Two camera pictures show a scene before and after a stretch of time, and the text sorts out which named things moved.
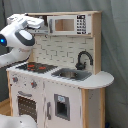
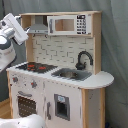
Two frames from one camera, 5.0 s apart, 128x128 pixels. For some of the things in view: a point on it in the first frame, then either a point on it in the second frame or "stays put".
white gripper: [30, 21] → [12, 27]
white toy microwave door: [72, 24] stays put
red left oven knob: [14, 79] stays put
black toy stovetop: [37, 67] stays put
